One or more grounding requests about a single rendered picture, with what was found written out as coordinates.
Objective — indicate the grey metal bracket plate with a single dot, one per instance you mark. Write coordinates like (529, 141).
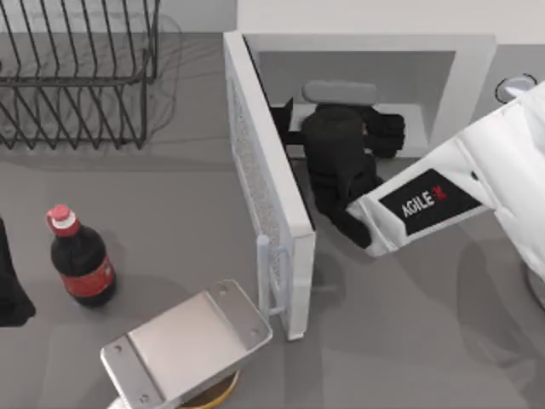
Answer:
(191, 336)

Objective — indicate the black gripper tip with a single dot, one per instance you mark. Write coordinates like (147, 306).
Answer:
(10, 289)

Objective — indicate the white microwave door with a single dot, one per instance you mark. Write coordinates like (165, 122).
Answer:
(264, 170)

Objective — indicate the golden round base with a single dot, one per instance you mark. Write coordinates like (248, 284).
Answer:
(221, 389)

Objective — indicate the dark bottle with red cap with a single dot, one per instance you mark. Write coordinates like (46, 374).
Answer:
(83, 264)

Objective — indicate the pale grey rounded box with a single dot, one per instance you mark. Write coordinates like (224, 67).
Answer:
(340, 91)

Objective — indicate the white microwave oven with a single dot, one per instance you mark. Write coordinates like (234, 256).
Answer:
(473, 85)

